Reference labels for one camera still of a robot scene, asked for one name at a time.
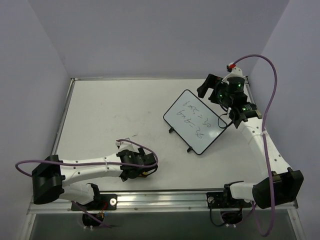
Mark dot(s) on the small black-framed whiteboard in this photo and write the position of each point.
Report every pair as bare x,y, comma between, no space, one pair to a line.
195,123

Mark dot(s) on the aluminium front rail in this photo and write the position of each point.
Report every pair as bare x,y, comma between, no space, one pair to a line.
147,201

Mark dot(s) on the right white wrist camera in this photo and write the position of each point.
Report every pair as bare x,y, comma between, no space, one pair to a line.
234,71

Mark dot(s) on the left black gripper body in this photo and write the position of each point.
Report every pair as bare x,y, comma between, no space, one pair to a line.
146,160

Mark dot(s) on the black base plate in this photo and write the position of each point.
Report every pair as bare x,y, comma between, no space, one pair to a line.
96,203
221,200

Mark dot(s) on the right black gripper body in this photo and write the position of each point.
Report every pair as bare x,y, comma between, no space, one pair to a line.
211,88

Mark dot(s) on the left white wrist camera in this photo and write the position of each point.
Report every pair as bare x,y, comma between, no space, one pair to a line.
124,144

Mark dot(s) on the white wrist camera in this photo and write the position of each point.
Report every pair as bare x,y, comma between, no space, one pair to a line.
124,144
234,71

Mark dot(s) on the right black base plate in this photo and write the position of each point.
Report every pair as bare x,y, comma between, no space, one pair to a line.
221,200

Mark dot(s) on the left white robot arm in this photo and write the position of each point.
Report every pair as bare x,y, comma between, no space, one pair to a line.
55,179

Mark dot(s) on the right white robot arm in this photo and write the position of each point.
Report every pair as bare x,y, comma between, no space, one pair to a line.
281,184

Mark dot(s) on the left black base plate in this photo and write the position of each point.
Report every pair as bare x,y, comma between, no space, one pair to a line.
96,203

